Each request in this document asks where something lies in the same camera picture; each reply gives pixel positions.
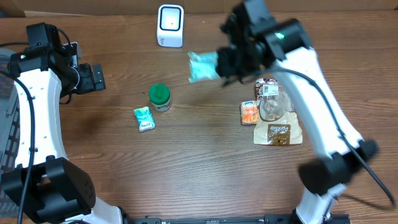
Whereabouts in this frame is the white barcode scanner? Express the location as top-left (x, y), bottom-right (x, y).
top-left (157, 4), bottom-right (185, 48)

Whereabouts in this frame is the light teal wipes pack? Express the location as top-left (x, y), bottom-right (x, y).
top-left (188, 52), bottom-right (220, 83)

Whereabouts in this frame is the clear snack bag brown label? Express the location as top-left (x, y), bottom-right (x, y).
top-left (253, 78), bottom-right (303, 146)

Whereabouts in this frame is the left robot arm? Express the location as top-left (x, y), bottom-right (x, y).
top-left (1, 22), bottom-right (129, 223)

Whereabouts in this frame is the teal tissue packet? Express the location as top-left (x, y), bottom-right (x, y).
top-left (134, 106), bottom-right (155, 133)

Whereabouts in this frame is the cardboard back panel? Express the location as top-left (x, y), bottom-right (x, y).
top-left (1, 0), bottom-right (397, 17)

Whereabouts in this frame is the green lid jar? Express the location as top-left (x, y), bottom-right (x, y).
top-left (149, 83), bottom-right (172, 112)

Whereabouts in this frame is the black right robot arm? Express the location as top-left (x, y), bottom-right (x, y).
top-left (217, 1), bottom-right (378, 223)

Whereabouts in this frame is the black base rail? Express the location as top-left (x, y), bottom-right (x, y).
top-left (124, 213), bottom-right (352, 224)

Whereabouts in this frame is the dark grey plastic basket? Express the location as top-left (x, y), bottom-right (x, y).
top-left (1, 48), bottom-right (19, 219)

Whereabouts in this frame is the orange tissue packet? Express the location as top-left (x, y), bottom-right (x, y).
top-left (239, 100), bottom-right (259, 125)

